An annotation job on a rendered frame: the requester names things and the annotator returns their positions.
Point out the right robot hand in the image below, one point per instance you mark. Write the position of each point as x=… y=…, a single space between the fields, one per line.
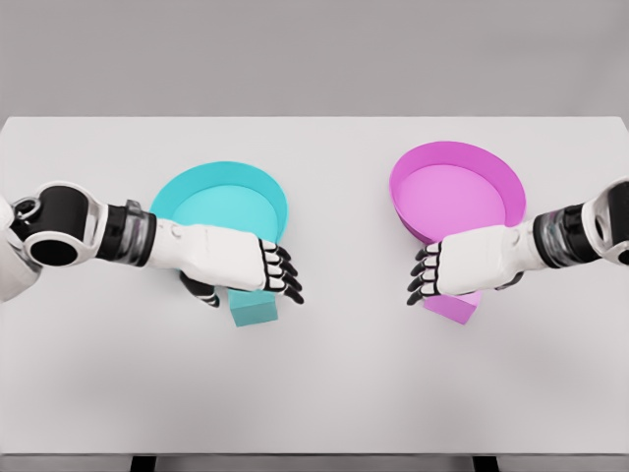
x=467 y=263

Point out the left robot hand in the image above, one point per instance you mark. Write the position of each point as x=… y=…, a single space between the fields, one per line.
x=231 y=258

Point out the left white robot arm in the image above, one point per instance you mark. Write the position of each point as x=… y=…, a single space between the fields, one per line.
x=83 y=231

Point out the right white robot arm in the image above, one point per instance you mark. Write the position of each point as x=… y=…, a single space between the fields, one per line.
x=580 y=228

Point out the pink block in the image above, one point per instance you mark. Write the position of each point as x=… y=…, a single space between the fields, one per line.
x=454 y=309

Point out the cyan plate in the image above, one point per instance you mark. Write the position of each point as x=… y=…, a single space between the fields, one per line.
x=223 y=201

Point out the cyan block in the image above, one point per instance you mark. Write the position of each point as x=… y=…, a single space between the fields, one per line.
x=253 y=312

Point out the pink plate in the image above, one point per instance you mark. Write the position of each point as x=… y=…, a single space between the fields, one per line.
x=452 y=189

